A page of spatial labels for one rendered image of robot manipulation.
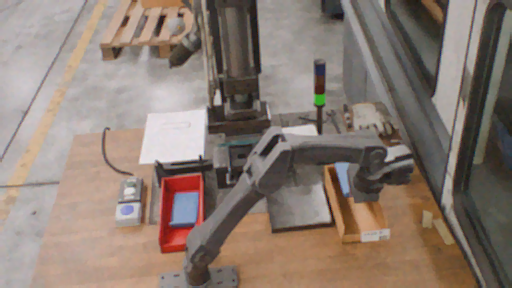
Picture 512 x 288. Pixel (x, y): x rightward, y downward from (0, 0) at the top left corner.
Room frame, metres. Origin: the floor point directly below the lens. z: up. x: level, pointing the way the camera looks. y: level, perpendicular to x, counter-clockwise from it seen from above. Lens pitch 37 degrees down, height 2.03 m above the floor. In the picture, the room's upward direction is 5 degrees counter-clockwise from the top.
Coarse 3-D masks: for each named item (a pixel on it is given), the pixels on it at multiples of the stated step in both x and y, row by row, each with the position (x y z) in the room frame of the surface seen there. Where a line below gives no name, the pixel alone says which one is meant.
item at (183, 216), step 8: (192, 192) 1.29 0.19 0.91; (176, 200) 1.27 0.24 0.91; (184, 200) 1.26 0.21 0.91; (192, 200) 1.26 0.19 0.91; (176, 208) 1.23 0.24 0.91; (184, 208) 1.23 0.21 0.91; (192, 208) 1.22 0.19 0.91; (176, 216) 1.20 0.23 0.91; (184, 216) 1.19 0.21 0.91; (192, 216) 1.19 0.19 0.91; (176, 224) 1.15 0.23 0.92; (184, 224) 1.15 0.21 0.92; (192, 224) 1.15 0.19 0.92
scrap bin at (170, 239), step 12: (168, 180) 1.31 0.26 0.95; (180, 180) 1.31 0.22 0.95; (192, 180) 1.31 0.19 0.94; (168, 192) 1.31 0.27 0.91; (180, 192) 1.30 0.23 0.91; (204, 192) 1.30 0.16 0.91; (168, 204) 1.26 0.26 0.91; (204, 204) 1.23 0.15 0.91; (168, 216) 1.20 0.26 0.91; (204, 216) 1.18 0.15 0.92; (168, 228) 1.15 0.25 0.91; (180, 228) 1.15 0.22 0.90; (192, 228) 1.15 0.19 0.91; (168, 240) 1.11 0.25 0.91; (180, 240) 1.10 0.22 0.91; (168, 252) 1.07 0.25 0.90
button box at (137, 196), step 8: (104, 136) 1.63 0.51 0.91; (104, 144) 1.59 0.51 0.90; (104, 152) 1.54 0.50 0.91; (120, 184) 1.34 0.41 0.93; (136, 184) 1.33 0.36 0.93; (120, 192) 1.30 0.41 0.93; (136, 192) 1.29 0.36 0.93; (120, 200) 1.26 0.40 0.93; (128, 200) 1.26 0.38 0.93; (136, 200) 1.26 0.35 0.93
